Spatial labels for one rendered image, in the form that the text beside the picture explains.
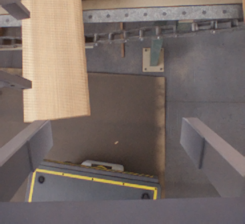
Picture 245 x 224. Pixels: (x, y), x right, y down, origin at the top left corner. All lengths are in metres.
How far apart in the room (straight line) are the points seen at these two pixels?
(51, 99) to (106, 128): 0.87
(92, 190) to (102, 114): 0.52
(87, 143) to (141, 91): 0.53
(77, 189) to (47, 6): 0.83
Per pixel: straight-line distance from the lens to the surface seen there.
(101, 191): 1.00
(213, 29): 0.76
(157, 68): 1.32
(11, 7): 0.38
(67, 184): 1.05
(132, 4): 0.55
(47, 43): 0.48
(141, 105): 1.26
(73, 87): 0.42
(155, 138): 1.25
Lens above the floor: 1.26
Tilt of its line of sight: 80 degrees down
